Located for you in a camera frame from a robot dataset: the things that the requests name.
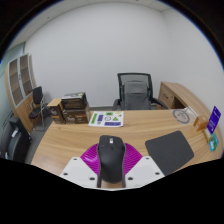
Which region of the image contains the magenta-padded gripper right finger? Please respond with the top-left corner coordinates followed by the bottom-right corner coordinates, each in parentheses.
top-left (121, 143), bottom-right (165, 189)

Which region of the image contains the dark grey mouse pad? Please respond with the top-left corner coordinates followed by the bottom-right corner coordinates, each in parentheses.
top-left (144, 130), bottom-right (195, 177)

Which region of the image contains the purple standing card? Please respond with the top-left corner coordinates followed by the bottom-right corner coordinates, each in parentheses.
top-left (206, 105), bottom-right (222, 135)

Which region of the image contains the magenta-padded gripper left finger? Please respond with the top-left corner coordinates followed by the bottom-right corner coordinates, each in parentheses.
top-left (59, 143), bottom-right (103, 189)

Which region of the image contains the wooden side desk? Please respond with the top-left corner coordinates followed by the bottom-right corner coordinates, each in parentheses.
top-left (157, 81), bottom-right (214, 118)

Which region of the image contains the wooden shelf unit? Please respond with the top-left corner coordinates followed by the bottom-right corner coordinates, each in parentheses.
top-left (4, 53), bottom-right (38, 126)

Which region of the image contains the black visitor chair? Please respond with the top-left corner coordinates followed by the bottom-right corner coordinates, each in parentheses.
top-left (28, 85), bottom-right (51, 131)

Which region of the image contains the white sheet with coloured shapes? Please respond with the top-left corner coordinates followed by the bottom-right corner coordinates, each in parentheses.
top-left (88, 110), bottom-right (125, 128)

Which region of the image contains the orange box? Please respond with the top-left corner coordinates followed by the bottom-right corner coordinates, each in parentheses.
top-left (193, 115), bottom-right (210, 132)

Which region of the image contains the teal pack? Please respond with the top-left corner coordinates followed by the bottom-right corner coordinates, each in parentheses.
top-left (208, 140), bottom-right (216, 153)

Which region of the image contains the large brown cardboard box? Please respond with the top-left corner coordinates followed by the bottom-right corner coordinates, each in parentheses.
top-left (62, 103), bottom-right (91, 125)

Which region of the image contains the black padded office chair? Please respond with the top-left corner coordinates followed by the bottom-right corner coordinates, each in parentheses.
top-left (0, 116), bottom-right (33, 164)

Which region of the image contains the black mesh office chair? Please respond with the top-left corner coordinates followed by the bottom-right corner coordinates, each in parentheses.
top-left (111, 72), bottom-right (169, 111)

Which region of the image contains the round white grey disc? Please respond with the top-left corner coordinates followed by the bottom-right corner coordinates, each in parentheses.
top-left (172, 109), bottom-right (191, 125)

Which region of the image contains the small brown cardboard box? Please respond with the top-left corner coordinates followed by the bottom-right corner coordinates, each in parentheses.
top-left (47, 97), bottom-right (66, 124)

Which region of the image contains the open black box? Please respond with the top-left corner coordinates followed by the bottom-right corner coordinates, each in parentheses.
top-left (60, 92), bottom-right (88, 110)

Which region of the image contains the green pack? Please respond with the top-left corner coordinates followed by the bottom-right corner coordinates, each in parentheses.
top-left (211, 132), bottom-right (220, 149)

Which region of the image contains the grey backpack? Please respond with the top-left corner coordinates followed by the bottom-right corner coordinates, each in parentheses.
top-left (120, 80), bottom-right (153, 111)

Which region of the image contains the black computer mouse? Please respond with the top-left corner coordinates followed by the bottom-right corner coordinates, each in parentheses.
top-left (96, 134), bottom-right (127, 184)

